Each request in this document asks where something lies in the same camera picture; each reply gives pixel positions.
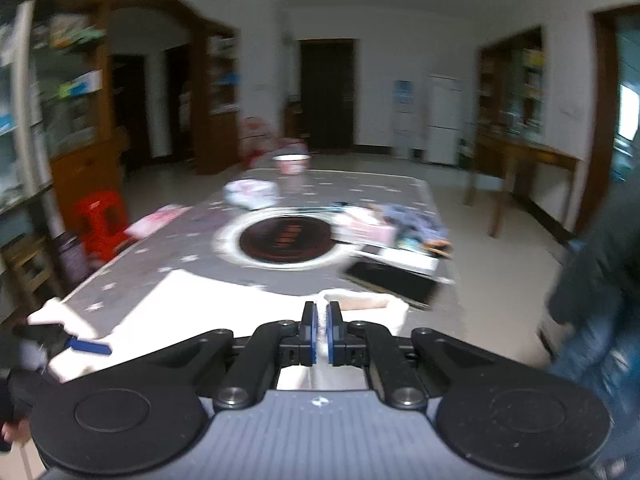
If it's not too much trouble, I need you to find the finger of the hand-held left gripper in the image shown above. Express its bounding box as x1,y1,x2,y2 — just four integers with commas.
12,324,112,356

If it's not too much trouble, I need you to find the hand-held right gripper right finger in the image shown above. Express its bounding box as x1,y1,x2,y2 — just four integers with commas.
325,301,506,409

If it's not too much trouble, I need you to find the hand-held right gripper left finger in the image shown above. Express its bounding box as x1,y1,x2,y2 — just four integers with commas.
135,301,319,409

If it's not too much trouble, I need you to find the cream fleece garment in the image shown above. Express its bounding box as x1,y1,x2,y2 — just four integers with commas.
27,270,408,393

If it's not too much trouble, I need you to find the person's left hand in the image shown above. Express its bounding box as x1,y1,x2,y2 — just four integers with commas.
0,367,56,445

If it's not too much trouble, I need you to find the black smartphone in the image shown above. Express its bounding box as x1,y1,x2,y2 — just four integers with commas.
342,257,441,308

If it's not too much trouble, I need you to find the round induction cooker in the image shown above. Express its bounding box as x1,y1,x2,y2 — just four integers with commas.
212,208,346,270

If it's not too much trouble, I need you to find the white remote control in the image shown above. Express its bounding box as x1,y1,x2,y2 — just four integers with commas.
362,242,441,276

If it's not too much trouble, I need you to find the pink tissue box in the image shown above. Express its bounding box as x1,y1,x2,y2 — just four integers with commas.
332,205,401,248

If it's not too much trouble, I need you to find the red plastic stool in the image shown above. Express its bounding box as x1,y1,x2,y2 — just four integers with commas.
74,190,132,266

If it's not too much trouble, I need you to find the blue patterned fabric pouch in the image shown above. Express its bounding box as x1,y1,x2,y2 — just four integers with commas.
382,203,453,256

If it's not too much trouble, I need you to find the pink bag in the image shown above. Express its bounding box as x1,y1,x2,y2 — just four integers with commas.
125,203,193,238

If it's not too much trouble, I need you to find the white soft tissue pack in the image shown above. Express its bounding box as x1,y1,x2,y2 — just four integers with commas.
222,178,281,210

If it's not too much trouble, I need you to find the pink bowl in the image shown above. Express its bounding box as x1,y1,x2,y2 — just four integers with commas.
272,153,313,176

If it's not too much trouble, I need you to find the wooden display cabinet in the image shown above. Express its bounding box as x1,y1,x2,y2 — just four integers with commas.
475,27,546,136
0,0,126,286

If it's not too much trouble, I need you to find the pink fan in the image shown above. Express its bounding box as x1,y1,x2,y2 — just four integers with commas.
239,116,281,168

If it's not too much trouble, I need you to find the water dispenser with blue bottle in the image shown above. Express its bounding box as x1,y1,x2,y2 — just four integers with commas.
392,79,416,158

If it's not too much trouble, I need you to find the dark wooden door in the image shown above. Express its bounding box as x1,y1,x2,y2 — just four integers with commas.
300,39,355,151

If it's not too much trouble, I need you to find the white refrigerator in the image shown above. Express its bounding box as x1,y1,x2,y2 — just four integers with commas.
426,74,463,166

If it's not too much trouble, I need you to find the narrow wooden shelf cabinet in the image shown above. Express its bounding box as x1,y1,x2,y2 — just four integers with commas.
192,20,241,176

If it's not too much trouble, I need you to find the wooden side table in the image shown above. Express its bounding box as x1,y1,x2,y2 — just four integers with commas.
465,130,583,238

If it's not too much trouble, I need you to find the wooden doorway frame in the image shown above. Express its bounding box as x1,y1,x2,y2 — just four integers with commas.
575,2,640,241

